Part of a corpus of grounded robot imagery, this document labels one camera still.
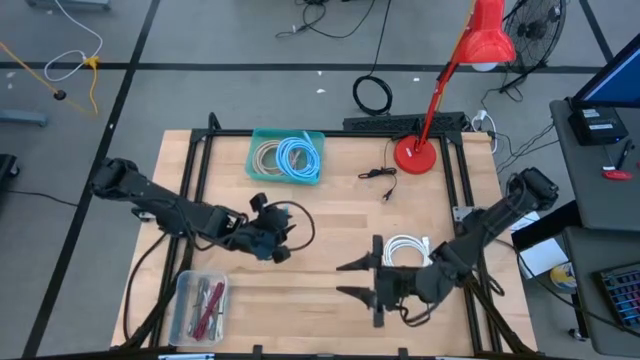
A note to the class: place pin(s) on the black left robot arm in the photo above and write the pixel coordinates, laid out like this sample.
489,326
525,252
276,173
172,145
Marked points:
165,205

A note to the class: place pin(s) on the grey metal furniture foot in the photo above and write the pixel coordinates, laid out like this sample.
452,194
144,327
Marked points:
67,4
22,118

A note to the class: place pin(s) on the black table clamp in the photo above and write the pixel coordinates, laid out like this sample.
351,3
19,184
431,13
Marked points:
257,351
402,352

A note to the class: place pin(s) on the black power strip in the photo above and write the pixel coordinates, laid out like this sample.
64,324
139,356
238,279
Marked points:
380,122

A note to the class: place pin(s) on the white paper sheet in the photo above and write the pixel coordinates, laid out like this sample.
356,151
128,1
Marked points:
542,257
531,220

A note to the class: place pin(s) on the black computer monitor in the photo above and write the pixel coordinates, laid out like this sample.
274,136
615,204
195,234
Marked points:
617,80

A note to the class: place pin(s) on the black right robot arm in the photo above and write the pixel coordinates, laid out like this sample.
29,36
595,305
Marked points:
495,215

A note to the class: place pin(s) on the teal plastic bin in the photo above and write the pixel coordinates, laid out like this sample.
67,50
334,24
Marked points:
265,133

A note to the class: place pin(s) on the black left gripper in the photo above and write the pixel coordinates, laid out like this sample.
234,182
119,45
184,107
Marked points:
265,227

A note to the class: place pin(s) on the black aluminium table frame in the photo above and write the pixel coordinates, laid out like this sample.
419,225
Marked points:
360,134

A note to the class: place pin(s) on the black floor fan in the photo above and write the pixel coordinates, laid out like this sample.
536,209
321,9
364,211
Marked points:
535,27

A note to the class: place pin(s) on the black pen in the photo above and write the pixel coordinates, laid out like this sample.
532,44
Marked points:
625,154

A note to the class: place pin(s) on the red desk lamp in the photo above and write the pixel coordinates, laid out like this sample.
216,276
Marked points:
482,42

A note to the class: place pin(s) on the white wall charger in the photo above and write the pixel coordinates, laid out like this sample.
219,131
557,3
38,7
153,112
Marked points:
481,116

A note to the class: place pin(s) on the black round floor plug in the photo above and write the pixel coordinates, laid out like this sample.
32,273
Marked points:
59,94

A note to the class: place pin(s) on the black keyboard with coloured keys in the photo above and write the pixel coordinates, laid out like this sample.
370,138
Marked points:
625,295

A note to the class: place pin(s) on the black mini computer box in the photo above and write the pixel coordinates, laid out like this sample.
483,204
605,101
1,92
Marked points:
597,131

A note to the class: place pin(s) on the yellow blue round object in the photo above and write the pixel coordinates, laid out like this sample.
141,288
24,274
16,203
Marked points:
564,277

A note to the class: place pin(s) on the grey desk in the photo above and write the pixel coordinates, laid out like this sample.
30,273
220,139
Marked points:
620,210
600,245

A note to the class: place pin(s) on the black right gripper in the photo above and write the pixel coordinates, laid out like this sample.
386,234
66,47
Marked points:
395,285

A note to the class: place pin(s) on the clear plastic container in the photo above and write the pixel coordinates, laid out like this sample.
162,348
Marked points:
179,310

